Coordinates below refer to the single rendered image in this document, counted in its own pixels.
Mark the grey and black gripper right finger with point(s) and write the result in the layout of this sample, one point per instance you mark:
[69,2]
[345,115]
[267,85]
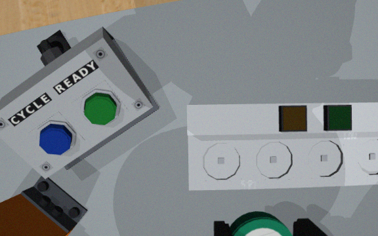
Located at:
[305,227]

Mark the green round cap with white top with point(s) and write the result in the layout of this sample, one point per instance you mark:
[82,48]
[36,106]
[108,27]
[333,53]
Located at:
[258,223]

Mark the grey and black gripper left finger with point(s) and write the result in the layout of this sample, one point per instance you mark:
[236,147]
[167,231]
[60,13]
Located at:
[221,229]

